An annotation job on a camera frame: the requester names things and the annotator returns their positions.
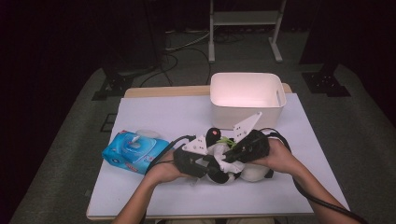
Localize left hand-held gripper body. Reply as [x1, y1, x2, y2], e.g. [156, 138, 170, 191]
[172, 133, 209, 179]

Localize white plastic bin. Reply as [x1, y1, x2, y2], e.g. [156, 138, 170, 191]
[209, 72, 288, 131]

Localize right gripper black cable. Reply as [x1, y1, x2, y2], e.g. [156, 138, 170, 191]
[260, 127, 372, 224]

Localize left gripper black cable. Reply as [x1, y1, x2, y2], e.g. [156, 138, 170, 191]
[144, 134, 197, 175]

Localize grey floor cable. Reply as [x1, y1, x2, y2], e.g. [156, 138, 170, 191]
[164, 28, 213, 52]

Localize black stand base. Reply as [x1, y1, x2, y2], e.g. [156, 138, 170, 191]
[301, 71, 352, 98]
[92, 66, 135, 101]

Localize white metal stand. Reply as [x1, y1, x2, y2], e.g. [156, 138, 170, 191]
[207, 0, 288, 63]

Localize black floor cables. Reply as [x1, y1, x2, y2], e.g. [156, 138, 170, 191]
[138, 46, 213, 89]

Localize blue wet wipes pack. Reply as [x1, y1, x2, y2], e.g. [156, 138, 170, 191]
[101, 129, 172, 175]

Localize white wet wipe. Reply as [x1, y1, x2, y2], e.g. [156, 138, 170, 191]
[207, 142, 247, 175]

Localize person's left hand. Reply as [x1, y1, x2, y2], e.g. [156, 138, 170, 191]
[144, 152, 188, 185]

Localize wooden table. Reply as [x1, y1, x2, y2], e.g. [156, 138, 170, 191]
[85, 83, 351, 222]

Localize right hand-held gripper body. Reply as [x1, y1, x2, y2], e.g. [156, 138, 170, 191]
[232, 111, 271, 163]

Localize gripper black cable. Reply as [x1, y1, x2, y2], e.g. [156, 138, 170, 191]
[260, 127, 372, 224]
[144, 134, 197, 175]

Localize person's right hand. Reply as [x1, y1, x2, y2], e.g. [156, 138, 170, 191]
[248, 138, 302, 178]

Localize panda plush toy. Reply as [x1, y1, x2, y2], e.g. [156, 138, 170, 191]
[204, 126, 276, 185]

